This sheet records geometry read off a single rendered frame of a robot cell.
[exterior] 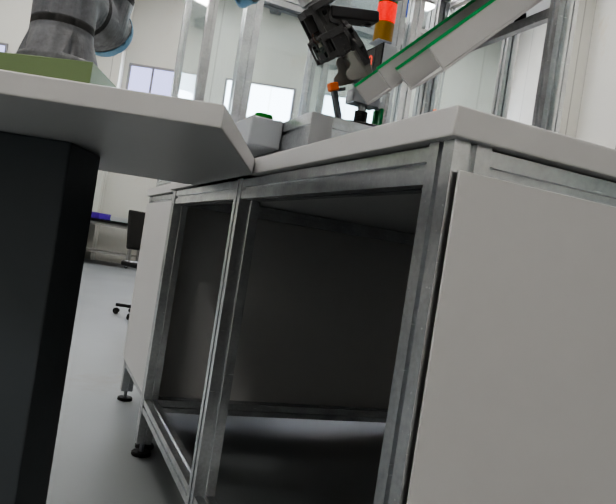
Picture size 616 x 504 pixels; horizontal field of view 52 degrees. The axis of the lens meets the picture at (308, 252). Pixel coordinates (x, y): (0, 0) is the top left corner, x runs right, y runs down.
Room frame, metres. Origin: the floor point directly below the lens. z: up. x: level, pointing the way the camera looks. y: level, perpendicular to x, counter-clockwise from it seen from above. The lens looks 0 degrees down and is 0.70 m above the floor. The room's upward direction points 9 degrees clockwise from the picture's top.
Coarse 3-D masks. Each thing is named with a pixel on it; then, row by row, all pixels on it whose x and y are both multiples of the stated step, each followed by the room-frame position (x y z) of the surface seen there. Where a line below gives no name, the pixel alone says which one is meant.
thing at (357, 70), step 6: (348, 54) 1.33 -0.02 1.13; (354, 54) 1.34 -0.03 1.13; (348, 60) 1.33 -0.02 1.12; (354, 60) 1.34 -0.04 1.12; (360, 60) 1.34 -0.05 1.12; (354, 66) 1.33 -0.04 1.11; (360, 66) 1.34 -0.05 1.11; (366, 66) 1.33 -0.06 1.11; (348, 72) 1.33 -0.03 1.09; (354, 72) 1.33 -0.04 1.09; (360, 72) 1.34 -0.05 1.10; (366, 72) 1.34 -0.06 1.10; (348, 78) 1.33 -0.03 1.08; (354, 78) 1.33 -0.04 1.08; (360, 78) 1.34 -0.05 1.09
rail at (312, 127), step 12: (288, 120) 1.27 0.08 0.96; (300, 120) 1.21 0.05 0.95; (312, 120) 1.16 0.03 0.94; (324, 120) 1.17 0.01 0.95; (288, 132) 1.29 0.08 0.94; (300, 132) 1.20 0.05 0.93; (312, 132) 1.16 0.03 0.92; (324, 132) 1.17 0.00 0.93; (288, 144) 1.25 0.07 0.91; (300, 144) 1.19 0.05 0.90
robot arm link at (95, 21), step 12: (36, 0) 1.16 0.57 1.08; (48, 0) 1.15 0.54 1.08; (60, 0) 1.15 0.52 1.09; (72, 0) 1.15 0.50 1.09; (84, 0) 1.17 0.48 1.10; (96, 0) 1.20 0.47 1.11; (108, 0) 1.26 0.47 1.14; (36, 12) 1.15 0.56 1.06; (60, 12) 1.15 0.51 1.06; (72, 12) 1.15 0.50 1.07; (84, 12) 1.17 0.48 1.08; (96, 12) 1.21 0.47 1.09; (108, 12) 1.26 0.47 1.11; (96, 24) 1.24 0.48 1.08
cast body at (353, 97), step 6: (354, 84) 1.39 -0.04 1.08; (348, 90) 1.39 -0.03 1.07; (354, 90) 1.35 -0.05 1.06; (348, 96) 1.38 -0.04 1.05; (354, 96) 1.35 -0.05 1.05; (360, 96) 1.36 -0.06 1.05; (348, 102) 1.38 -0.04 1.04; (354, 102) 1.36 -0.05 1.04; (360, 102) 1.36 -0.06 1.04; (372, 102) 1.37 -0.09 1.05; (378, 102) 1.37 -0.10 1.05; (372, 108) 1.39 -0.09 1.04; (378, 108) 1.39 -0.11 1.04
